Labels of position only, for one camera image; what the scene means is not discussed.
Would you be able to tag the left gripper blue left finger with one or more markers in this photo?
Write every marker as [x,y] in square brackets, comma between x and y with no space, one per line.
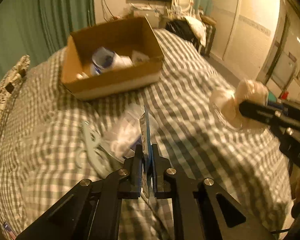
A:
[131,187]

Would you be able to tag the white oval vanity mirror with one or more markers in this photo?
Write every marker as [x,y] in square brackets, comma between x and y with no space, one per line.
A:
[183,6]

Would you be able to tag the green curtain left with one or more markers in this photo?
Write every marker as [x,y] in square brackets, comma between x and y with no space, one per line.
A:
[39,28]

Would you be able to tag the white curved plastic hanger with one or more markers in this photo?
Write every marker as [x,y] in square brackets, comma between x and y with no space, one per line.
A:
[99,159]

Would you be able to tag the white blue round bottle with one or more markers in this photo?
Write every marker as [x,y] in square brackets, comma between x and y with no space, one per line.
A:
[104,60]

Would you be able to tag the brown cardboard box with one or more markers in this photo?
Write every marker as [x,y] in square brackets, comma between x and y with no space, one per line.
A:
[122,37]

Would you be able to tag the blue card pack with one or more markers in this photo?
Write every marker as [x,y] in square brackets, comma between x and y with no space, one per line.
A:
[147,153]

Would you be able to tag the grey checkered bed sheet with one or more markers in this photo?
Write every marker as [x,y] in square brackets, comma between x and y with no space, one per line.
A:
[40,133]

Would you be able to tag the clear plastic bag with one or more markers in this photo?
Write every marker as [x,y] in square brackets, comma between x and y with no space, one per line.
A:
[121,139]

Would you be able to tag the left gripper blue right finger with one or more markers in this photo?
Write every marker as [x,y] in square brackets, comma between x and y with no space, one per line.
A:
[161,187]

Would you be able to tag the patterned white pillow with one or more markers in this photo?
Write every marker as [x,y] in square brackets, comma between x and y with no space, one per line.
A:
[11,80]

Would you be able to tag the white louvered wardrobe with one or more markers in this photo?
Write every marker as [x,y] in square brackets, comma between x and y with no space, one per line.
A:
[244,30]

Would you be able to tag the grey squeeze tube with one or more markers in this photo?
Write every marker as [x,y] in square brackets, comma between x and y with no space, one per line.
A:
[138,57]

